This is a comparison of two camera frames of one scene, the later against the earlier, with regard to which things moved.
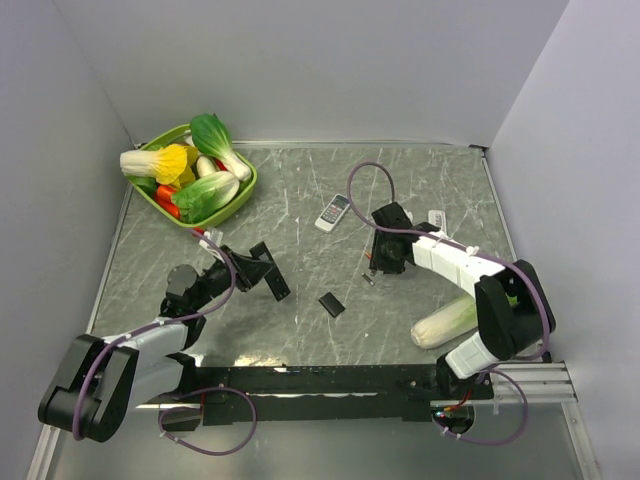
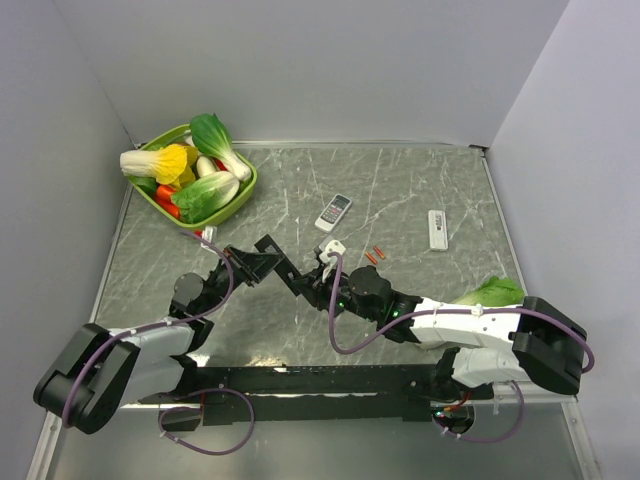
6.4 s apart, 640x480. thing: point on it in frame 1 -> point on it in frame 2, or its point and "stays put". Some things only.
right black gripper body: (382, 256) -> (324, 291)
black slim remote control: (273, 276) -> (286, 270)
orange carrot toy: (163, 196) stays put
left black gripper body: (242, 279) stays put
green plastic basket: (194, 181) stays put
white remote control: (438, 218) stays put
